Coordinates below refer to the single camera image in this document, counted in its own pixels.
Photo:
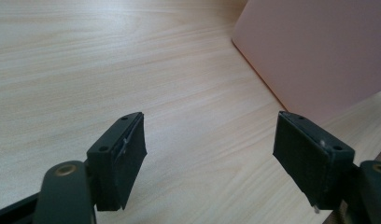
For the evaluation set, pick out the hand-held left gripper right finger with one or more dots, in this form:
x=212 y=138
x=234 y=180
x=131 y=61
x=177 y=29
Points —
x=313 y=158

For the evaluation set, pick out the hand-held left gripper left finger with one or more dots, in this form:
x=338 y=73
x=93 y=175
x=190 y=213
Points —
x=117 y=165

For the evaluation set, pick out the pink box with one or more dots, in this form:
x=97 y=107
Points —
x=319 y=53

